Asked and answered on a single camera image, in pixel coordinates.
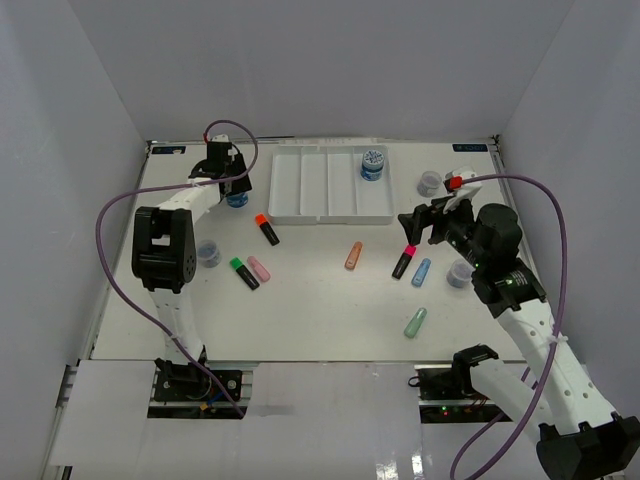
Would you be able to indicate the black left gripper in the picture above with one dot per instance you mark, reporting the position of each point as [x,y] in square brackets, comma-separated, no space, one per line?
[238,164]

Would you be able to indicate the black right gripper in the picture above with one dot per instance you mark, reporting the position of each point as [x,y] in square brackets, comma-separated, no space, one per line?
[433,215]

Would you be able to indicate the pink cap black highlighter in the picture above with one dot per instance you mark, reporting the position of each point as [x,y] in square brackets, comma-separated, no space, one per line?
[403,262]

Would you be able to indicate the blue lidded tub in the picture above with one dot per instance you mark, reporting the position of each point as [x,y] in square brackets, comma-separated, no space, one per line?
[372,165]
[238,200]

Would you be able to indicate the clear paperclip jar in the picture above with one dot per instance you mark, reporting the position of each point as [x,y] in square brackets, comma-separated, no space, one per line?
[208,253]
[429,184]
[459,274]

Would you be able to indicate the pastel blue mini highlighter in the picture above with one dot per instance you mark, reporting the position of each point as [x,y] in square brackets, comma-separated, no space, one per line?
[421,273]

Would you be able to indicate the orange cap black highlighter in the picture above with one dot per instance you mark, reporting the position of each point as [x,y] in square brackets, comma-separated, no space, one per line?
[267,230]

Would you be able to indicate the white compartment tray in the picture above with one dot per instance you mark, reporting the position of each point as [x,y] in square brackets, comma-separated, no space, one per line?
[324,185]

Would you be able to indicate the green cap black highlighter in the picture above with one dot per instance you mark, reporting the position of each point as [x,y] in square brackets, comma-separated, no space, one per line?
[244,273]

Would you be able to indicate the pastel pink mini highlighter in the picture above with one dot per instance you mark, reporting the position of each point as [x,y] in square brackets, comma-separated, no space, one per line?
[259,270]

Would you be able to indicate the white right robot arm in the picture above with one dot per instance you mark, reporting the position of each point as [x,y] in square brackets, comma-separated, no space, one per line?
[578,434]

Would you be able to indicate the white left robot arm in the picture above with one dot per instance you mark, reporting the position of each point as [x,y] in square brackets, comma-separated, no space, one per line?
[164,254]

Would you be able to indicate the pastel orange mini highlighter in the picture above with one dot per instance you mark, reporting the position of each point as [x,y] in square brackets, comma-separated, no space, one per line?
[353,256]

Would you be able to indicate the left blue corner label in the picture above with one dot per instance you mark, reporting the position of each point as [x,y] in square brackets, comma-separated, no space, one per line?
[168,150]

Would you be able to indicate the blue corner label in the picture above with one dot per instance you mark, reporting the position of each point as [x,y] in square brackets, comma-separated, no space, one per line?
[469,147]
[168,150]

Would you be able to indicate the right blue corner label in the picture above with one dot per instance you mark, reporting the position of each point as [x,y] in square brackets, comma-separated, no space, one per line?
[469,147]

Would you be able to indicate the pastel green mini highlighter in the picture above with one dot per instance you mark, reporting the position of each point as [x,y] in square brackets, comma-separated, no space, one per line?
[415,323]

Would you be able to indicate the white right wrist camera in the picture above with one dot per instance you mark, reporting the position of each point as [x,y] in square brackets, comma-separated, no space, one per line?
[461,184]

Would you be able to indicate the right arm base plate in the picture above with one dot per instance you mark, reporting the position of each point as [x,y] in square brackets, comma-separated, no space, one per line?
[442,401]

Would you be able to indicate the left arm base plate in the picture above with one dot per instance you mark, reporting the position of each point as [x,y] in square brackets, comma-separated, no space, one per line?
[183,383]

